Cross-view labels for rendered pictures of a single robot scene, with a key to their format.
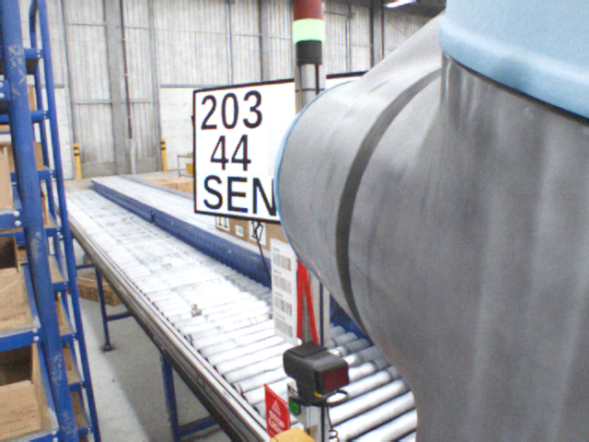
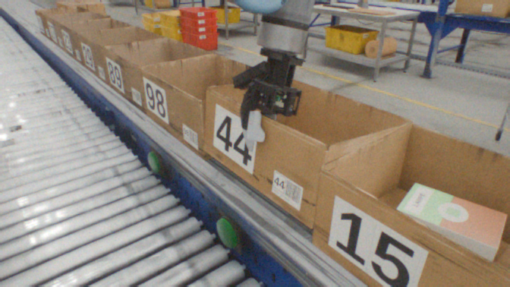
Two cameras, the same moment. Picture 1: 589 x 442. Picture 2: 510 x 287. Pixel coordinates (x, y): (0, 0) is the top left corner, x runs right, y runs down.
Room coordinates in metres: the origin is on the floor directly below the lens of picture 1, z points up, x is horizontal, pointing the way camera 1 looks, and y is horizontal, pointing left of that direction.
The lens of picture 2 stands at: (-0.19, -0.88, 1.36)
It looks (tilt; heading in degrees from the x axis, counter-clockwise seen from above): 28 degrees down; 354
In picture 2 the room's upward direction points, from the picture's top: straight up
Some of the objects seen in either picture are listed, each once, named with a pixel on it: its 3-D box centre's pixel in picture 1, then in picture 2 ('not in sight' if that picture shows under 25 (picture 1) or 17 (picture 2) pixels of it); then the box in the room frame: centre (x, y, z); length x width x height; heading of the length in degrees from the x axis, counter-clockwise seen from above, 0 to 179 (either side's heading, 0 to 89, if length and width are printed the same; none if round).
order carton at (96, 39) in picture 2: not in sight; (123, 53); (1.53, -0.42, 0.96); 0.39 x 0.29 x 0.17; 32
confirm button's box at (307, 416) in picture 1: (300, 402); not in sight; (0.76, -0.01, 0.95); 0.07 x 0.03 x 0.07; 33
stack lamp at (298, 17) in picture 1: (308, 22); not in sight; (0.78, -0.04, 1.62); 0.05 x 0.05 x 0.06
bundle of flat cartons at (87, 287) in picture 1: (109, 285); not in sight; (4.03, 1.73, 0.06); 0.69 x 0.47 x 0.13; 61
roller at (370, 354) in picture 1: (317, 376); (33, 127); (1.24, -0.06, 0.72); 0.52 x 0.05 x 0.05; 123
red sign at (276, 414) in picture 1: (285, 427); not in sight; (0.82, 0.03, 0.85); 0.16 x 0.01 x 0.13; 33
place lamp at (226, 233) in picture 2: not in sight; (225, 234); (0.41, -0.87, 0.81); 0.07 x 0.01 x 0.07; 33
